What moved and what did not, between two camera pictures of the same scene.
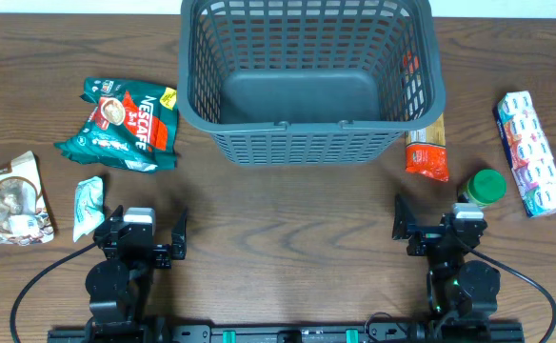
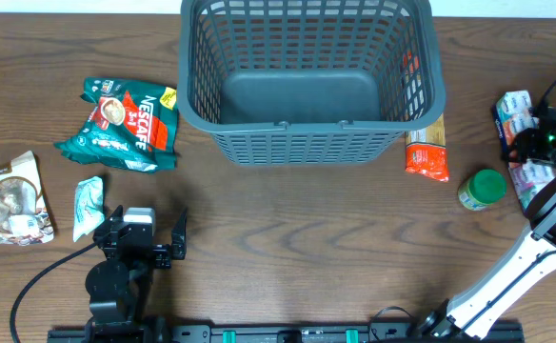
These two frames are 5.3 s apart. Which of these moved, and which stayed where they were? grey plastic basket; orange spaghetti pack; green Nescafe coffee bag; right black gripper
Moved: right black gripper
Stayed: orange spaghetti pack; grey plastic basket; green Nescafe coffee bag
